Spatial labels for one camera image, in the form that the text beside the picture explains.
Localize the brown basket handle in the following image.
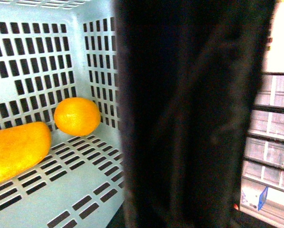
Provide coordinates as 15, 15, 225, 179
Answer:
113, 0, 276, 228

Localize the yellow lemon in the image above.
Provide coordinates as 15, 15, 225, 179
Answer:
54, 97, 101, 136

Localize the light blue plastic basket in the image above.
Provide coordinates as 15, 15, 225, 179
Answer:
0, 0, 123, 228

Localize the orange yellow mango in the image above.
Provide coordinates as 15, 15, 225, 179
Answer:
0, 122, 51, 183

